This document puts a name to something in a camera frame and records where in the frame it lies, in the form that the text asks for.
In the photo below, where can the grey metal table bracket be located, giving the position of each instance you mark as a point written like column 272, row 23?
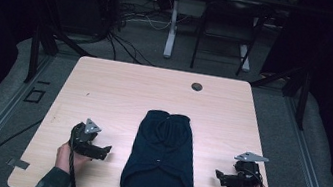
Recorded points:
column 18, row 163

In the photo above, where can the person's left hand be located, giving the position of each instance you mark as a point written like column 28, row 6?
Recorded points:
column 63, row 158

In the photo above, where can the black tape square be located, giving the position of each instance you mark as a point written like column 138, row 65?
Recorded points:
column 34, row 96

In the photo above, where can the black chair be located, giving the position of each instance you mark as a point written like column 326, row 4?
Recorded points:
column 233, row 19

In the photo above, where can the black metal frame post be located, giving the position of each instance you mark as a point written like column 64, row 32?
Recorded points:
column 33, row 55
column 303, row 101

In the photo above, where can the grey table grommet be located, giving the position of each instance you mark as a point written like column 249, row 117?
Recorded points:
column 196, row 86

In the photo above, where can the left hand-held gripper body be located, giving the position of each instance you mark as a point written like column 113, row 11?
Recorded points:
column 84, row 137

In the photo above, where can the dark navy garment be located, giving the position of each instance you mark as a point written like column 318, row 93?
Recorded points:
column 160, row 160

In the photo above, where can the black tape strip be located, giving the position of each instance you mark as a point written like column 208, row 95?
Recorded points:
column 43, row 82

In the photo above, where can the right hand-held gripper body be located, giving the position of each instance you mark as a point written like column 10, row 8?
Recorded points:
column 247, row 173

